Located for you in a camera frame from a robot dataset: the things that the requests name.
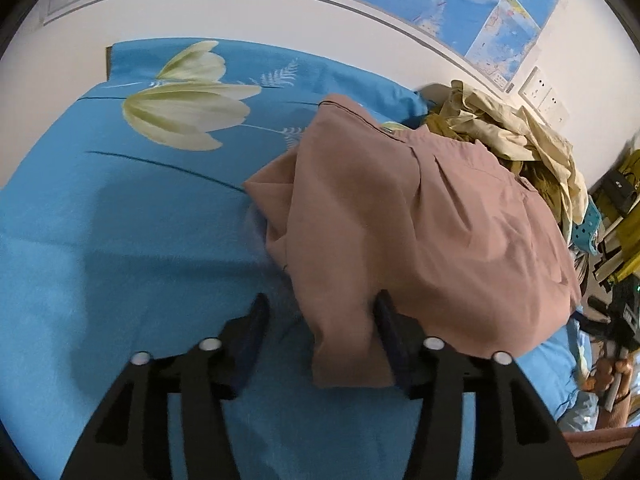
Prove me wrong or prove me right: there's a small black bag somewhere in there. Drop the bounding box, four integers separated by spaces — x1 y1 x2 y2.
597 170 640 212

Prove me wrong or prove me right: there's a blue floral bed sheet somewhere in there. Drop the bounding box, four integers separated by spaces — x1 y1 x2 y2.
0 37 583 480

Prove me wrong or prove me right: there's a person's right hand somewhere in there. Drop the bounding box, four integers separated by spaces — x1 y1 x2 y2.
585 347 634 411

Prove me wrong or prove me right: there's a colourful wall map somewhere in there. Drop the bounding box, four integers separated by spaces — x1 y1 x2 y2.
42 0 576 96

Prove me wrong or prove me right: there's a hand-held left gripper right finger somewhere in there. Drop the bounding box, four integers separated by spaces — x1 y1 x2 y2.
372 290 583 480

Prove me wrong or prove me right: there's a teal plastic basket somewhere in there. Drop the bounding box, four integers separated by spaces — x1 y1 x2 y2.
569 195 602 257

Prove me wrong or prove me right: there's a cream garment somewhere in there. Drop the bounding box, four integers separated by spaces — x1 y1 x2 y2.
440 79 589 226

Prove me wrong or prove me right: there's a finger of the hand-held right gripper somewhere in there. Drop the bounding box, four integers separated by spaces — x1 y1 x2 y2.
570 307 608 337

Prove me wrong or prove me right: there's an olive hanging garment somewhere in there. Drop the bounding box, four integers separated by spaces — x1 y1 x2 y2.
595 147 640 281

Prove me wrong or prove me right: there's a mustard garment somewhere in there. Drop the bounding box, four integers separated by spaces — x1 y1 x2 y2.
382 109 566 221

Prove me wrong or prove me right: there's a pink garment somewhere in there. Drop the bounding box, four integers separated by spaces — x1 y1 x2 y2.
243 92 583 389

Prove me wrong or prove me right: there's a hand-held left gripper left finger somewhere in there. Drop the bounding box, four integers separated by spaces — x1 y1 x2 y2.
60 292 271 480

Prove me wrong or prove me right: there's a white wall socket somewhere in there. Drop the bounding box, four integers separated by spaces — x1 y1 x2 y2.
518 66 545 97
547 96 571 124
535 82 558 111

